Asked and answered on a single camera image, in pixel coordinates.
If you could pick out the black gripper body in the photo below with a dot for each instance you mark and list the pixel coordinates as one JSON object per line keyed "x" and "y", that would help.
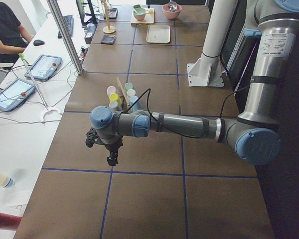
{"x": 111, "y": 148}

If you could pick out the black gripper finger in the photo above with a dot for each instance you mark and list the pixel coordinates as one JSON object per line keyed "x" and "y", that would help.
{"x": 112, "y": 161}

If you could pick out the green cup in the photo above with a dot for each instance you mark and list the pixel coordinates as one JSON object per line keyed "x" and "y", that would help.
{"x": 128, "y": 86}

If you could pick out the beige rabbit tray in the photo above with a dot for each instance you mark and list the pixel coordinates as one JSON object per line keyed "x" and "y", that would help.
{"x": 158, "y": 34}

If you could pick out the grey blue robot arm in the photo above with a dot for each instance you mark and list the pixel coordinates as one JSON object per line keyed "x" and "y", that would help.
{"x": 253, "y": 134}

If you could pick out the grey cup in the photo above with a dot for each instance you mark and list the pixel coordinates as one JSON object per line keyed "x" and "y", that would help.
{"x": 115, "y": 106}

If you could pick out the light blue cup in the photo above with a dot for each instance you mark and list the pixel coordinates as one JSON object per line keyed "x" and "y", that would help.
{"x": 135, "y": 102}

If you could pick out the yellow cup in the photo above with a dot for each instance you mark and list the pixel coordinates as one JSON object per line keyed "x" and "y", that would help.
{"x": 114, "y": 97}

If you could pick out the pink cup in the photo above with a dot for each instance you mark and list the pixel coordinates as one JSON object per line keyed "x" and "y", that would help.
{"x": 111, "y": 90}

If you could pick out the white cup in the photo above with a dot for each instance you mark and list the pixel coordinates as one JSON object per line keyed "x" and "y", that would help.
{"x": 130, "y": 93}

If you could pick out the paper cup blue band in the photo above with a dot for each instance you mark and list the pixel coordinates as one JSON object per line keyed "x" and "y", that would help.
{"x": 6, "y": 181}

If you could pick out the black framed glass tray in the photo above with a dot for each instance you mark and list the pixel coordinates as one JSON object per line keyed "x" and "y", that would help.
{"x": 112, "y": 14}

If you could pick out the far teach pendant tablet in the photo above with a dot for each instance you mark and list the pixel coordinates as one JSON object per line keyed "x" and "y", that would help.
{"x": 45, "y": 66}

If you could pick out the teach pendant tablet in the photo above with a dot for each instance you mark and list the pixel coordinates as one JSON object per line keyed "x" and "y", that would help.
{"x": 45, "y": 66}
{"x": 15, "y": 94}

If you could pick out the grey folded cloth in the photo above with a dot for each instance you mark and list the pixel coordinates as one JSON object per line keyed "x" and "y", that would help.
{"x": 108, "y": 39}

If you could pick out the near teach pendant tablet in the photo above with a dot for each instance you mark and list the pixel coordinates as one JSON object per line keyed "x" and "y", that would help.
{"x": 15, "y": 94}

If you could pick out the wooden mug tree stand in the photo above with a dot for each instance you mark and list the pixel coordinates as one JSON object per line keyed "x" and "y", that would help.
{"x": 108, "y": 29}

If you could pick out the black power box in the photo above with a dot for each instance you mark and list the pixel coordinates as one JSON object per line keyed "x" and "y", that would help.
{"x": 89, "y": 33}

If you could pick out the white pillar with base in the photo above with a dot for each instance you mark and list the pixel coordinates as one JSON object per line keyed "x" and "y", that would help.
{"x": 206, "y": 71}

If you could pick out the black computer mouse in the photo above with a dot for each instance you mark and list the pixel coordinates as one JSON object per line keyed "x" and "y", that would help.
{"x": 38, "y": 42}

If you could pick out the metal rod green tip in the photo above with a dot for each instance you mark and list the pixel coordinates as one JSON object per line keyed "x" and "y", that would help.
{"x": 21, "y": 56}

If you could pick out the red object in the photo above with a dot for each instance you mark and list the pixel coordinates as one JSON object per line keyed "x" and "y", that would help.
{"x": 9, "y": 222}

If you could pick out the wooden cutting board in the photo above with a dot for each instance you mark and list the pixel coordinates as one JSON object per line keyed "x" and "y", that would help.
{"x": 149, "y": 17}

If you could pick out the black keyboard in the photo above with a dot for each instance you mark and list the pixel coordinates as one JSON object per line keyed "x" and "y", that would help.
{"x": 69, "y": 23}

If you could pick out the black monitor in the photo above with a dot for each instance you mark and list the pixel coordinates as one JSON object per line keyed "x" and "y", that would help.
{"x": 89, "y": 18}

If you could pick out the green bowl with spoon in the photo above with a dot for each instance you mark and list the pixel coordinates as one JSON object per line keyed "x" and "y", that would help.
{"x": 139, "y": 12}

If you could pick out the pink bowl with ice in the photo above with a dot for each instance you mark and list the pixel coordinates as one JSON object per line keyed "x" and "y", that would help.
{"x": 171, "y": 10}

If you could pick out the seated person in black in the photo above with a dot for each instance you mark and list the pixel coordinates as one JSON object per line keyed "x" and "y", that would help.
{"x": 14, "y": 37}

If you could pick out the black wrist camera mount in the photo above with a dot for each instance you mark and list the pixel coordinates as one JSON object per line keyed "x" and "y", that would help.
{"x": 92, "y": 138}

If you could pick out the white curved bracket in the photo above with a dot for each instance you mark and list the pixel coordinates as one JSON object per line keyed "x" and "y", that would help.
{"x": 49, "y": 111}

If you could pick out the aluminium frame post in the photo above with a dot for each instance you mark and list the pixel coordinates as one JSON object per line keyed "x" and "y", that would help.
{"x": 56, "y": 12}

